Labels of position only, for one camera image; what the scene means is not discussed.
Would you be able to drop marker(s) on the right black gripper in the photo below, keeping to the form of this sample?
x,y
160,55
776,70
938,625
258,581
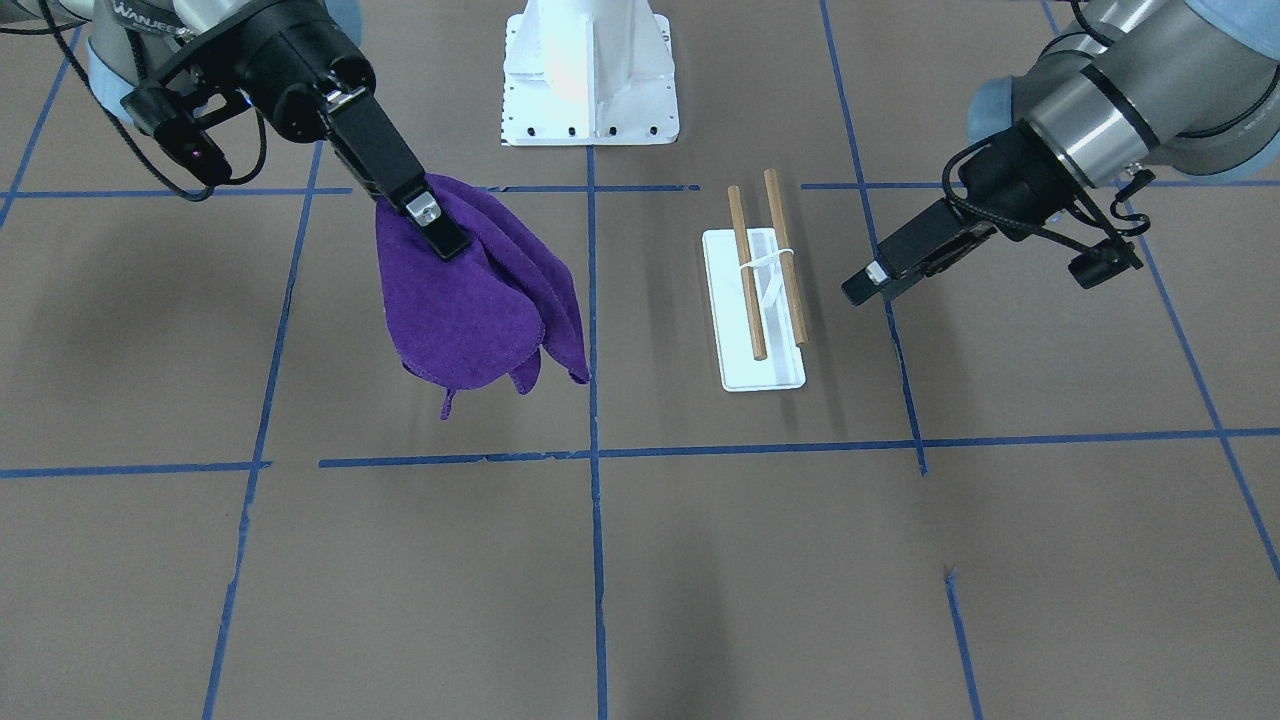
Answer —
x,y
283,62

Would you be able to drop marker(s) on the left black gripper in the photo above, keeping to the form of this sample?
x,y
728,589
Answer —
x,y
1020,181

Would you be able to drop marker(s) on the purple towel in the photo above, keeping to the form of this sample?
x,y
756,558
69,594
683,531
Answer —
x,y
495,311

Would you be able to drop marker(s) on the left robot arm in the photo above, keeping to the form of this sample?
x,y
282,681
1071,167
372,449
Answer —
x,y
1129,86

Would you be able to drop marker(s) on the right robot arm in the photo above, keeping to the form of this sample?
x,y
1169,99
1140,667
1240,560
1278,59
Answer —
x,y
118,46

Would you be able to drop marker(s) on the white towel rack base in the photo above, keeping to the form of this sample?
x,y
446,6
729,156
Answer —
x,y
738,371

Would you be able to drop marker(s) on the wooden rack bar lower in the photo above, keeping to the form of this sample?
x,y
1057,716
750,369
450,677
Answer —
x,y
746,272

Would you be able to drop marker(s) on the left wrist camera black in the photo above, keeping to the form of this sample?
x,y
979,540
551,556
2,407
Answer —
x,y
1104,262

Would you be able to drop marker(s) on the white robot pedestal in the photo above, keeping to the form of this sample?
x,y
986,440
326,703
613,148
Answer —
x,y
588,73

